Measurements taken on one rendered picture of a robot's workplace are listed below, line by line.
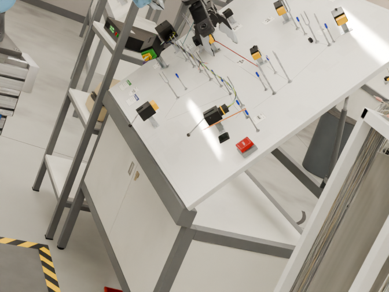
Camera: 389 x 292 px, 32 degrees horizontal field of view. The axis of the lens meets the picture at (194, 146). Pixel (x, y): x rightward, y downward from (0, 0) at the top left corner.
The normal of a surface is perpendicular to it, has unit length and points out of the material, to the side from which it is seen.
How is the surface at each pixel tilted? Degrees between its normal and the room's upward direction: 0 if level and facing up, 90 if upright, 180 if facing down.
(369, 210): 90
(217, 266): 90
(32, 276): 0
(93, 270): 0
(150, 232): 90
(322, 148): 94
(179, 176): 54
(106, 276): 0
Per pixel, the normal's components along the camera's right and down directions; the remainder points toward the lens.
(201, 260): 0.32, 0.40
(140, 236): -0.87, -0.23
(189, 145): -0.49, -0.71
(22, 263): 0.37, -0.89
